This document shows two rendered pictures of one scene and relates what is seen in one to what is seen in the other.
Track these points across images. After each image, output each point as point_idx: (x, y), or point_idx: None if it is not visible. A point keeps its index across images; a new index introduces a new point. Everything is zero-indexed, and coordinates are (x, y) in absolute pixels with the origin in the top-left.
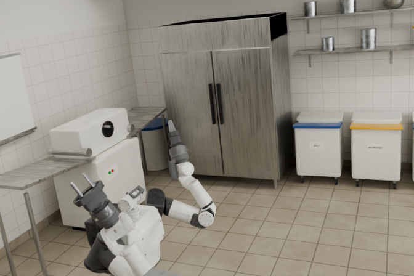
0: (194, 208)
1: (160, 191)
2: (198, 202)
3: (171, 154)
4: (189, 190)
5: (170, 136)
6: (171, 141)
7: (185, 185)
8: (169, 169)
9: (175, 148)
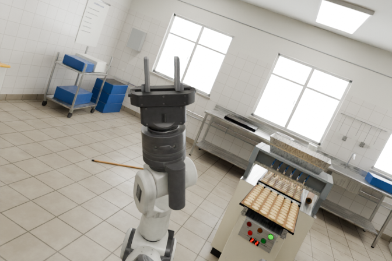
0: (151, 250)
1: (147, 258)
2: (161, 233)
3: (177, 149)
4: (164, 216)
5: (192, 102)
6: (185, 114)
7: (160, 211)
8: (179, 187)
9: (185, 130)
